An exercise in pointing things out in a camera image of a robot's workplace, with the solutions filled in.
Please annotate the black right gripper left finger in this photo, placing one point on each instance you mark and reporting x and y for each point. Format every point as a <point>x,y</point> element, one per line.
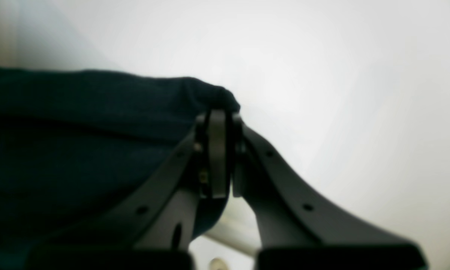
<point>152,228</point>

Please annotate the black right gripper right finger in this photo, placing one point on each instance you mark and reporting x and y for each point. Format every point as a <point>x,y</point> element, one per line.
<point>299,228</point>

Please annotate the black T-shirt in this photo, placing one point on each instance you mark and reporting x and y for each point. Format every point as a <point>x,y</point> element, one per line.
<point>74,143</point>

